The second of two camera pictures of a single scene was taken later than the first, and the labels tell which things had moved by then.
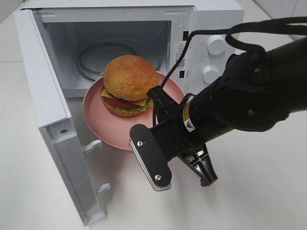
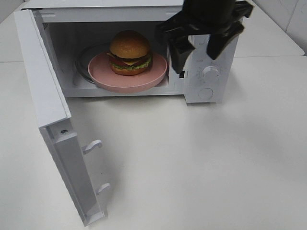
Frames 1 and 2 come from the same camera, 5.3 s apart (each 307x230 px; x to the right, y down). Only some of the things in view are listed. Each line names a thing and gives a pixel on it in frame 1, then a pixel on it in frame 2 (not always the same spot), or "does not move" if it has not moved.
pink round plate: [111, 129] → [100, 74]
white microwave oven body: [83, 35] does not move
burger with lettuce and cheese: [127, 79] → [130, 53]
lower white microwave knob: [210, 74] does not move
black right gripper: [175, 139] → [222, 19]
